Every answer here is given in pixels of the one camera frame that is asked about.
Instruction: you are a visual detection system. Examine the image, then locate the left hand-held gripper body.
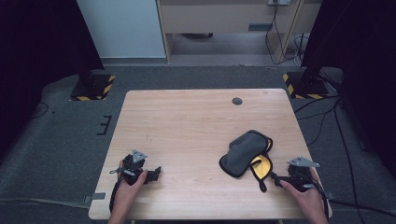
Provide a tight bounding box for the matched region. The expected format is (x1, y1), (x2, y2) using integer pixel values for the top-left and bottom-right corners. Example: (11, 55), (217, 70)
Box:
(109, 148), (149, 187)

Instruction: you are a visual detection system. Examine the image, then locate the right hand-held gripper cable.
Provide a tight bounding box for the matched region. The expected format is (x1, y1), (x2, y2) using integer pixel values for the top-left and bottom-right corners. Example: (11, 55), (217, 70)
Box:
(311, 178), (332, 219)

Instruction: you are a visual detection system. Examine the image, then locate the black cable from power strip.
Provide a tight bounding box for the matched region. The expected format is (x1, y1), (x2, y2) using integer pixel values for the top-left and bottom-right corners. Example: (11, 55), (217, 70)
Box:
(264, 2), (303, 66)

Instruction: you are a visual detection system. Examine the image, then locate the long black floor cable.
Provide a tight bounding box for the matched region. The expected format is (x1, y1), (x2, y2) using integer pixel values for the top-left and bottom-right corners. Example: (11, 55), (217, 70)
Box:
(332, 102), (367, 224)

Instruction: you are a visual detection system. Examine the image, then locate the white cable bundle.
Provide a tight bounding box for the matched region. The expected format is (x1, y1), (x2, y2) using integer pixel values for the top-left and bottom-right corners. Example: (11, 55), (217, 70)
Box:
(291, 33), (310, 68)

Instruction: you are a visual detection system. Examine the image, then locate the white panel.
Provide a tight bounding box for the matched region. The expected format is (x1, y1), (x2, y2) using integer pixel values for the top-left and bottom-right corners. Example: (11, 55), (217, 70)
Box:
(76, 0), (167, 60)

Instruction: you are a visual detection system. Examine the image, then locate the left hand-held gripper cable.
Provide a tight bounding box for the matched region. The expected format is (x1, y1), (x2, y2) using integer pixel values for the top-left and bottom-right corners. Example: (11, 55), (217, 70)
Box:
(108, 178), (123, 214)

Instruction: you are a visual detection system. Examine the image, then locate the black stand with striped base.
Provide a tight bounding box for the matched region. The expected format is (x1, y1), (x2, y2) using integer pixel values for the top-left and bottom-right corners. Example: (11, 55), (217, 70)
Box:
(282, 66), (330, 100)
(69, 69), (117, 102)

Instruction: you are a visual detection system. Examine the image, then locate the black curtain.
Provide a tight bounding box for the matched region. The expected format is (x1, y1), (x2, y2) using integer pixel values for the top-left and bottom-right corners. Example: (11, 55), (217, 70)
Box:
(0, 0), (105, 158)
(300, 0), (396, 172)

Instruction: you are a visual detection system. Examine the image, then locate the person's right hand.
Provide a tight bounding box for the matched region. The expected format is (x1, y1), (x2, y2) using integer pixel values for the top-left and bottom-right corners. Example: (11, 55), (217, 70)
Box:
(279, 168), (329, 217)

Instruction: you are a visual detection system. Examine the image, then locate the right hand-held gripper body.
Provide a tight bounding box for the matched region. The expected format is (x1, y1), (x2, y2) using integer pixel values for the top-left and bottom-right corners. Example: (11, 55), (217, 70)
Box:
(286, 156), (320, 192)

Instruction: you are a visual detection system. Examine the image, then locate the thin black floor cable loop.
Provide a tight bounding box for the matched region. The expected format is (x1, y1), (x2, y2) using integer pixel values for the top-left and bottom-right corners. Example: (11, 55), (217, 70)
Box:
(31, 102), (50, 120)

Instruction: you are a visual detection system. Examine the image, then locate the light wooden cabinet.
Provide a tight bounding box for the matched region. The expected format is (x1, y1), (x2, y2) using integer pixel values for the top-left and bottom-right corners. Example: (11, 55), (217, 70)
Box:
(155, 0), (323, 64)

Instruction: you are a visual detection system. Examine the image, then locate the thick black floor cable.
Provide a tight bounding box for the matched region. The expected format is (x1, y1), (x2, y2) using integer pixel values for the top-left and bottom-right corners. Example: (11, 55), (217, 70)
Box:
(329, 199), (396, 218)

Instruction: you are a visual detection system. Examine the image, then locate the hand-held gripper cable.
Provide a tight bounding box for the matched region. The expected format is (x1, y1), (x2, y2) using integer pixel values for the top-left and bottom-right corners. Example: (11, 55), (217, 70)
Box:
(311, 178), (332, 219)
(108, 178), (123, 214)

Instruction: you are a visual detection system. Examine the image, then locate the grey and yellow cloth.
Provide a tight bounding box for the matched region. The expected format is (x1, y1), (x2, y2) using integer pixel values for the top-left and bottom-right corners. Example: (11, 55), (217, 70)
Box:
(219, 129), (275, 193)

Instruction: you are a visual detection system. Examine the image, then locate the person's left hand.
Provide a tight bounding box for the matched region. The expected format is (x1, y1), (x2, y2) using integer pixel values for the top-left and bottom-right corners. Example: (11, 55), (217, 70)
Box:
(111, 160), (149, 213)

